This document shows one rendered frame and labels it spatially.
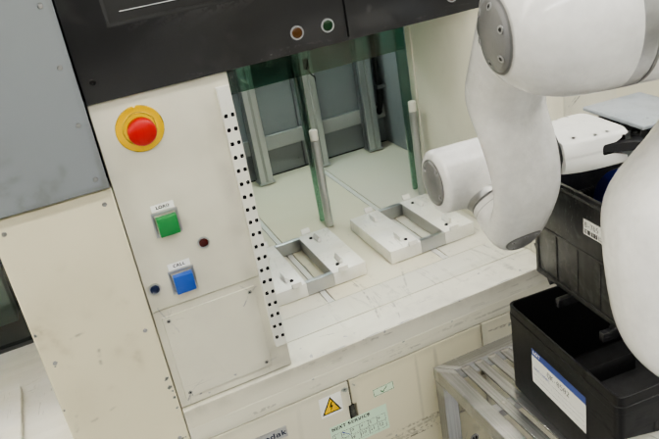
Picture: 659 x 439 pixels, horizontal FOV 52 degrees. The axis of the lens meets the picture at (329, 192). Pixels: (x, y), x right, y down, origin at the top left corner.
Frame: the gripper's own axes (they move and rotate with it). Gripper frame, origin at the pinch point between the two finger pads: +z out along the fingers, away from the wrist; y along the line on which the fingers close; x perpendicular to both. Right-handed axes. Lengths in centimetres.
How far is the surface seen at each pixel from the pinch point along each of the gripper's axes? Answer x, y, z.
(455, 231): -36, -48, -6
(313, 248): -35, -59, -36
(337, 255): -34, -50, -33
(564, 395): -40.2, 1.6, -14.5
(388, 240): -35, -52, -20
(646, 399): -33.7, 13.8, -10.0
